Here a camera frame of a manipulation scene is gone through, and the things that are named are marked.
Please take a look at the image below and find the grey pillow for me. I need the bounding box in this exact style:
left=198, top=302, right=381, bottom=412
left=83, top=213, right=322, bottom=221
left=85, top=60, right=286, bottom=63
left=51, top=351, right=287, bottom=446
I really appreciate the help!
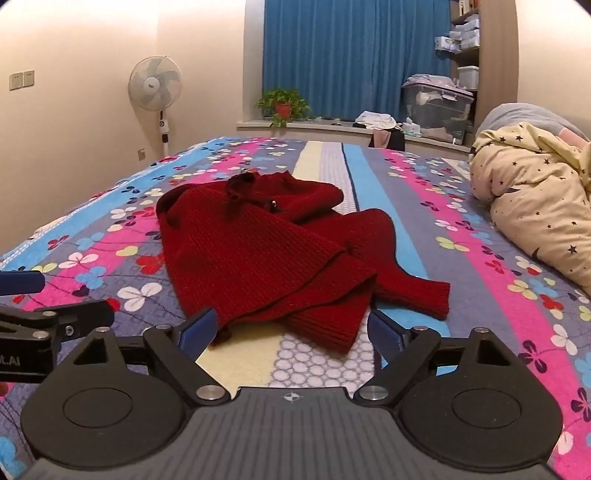
left=475, top=102, right=591, bottom=144

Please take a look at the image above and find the cream star-print quilt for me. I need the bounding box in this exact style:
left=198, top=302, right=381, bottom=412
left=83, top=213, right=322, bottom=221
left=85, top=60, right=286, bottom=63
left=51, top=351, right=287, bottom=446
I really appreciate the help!
left=468, top=121, right=591, bottom=296

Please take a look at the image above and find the wooden shelf unit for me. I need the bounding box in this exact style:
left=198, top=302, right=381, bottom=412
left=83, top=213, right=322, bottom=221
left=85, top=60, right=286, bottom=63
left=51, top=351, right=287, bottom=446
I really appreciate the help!
left=450, top=0, right=520, bottom=148

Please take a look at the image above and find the white standing fan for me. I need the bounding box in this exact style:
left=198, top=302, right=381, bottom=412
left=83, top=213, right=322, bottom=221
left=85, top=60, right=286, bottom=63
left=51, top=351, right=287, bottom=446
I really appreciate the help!
left=128, top=55, right=182, bottom=157

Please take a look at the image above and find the floral striped blanket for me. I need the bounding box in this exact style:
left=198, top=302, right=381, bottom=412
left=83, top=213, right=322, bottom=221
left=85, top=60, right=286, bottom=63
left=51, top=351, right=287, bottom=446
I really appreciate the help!
left=0, top=135, right=591, bottom=480

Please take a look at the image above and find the potted green plant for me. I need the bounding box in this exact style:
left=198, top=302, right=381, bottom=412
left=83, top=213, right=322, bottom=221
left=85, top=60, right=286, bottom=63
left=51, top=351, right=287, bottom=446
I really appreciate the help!
left=256, top=89, right=312, bottom=128

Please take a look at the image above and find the white windowsill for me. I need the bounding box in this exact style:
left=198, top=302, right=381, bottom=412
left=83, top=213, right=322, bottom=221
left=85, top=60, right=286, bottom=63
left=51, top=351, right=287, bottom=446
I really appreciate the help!
left=236, top=119, right=472, bottom=153

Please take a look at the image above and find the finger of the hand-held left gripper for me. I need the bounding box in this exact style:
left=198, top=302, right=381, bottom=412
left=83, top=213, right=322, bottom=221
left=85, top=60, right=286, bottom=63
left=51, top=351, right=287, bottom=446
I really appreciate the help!
left=0, top=300, right=115, bottom=343
left=0, top=271, right=46, bottom=295

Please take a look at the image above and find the white storage bin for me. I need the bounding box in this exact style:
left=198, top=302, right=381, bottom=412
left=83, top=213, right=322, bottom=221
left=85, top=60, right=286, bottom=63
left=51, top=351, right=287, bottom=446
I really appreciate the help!
left=457, top=65, right=480, bottom=90

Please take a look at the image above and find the stack of small boxes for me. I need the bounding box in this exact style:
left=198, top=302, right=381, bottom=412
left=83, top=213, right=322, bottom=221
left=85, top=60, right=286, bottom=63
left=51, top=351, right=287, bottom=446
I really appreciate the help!
left=434, top=9, right=481, bottom=54

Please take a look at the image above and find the red knitted sweater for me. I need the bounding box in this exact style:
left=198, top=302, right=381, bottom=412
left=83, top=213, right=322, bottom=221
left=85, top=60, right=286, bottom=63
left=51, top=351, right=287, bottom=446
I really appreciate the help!
left=156, top=170, right=451, bottom=355

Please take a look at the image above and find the white clothes pile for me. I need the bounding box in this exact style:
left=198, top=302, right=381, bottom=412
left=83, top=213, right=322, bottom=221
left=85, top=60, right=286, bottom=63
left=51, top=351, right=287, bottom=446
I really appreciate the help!
left=353, top=111, right=398, bottom=131

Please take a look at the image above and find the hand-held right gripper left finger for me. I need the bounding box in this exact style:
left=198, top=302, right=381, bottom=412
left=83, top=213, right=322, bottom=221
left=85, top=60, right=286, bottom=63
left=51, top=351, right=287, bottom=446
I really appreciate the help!
left=69, top=308, right=230, bottom=408

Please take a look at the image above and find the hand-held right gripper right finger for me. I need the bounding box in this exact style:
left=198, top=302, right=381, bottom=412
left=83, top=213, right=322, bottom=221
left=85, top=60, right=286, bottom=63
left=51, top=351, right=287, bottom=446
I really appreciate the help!
left=353, top=308, right=525, bottom=411

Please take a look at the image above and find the clear storage box purple lid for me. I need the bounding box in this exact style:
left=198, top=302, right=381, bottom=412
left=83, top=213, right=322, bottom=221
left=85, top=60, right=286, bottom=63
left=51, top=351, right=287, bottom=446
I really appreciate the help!
left=401, top=74, right=475, bottom=145

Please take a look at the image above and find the blue curtain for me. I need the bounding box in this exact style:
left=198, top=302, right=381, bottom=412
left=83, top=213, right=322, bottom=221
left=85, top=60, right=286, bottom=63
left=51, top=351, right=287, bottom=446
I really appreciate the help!
left=262, top=0, right=452, bottom=121

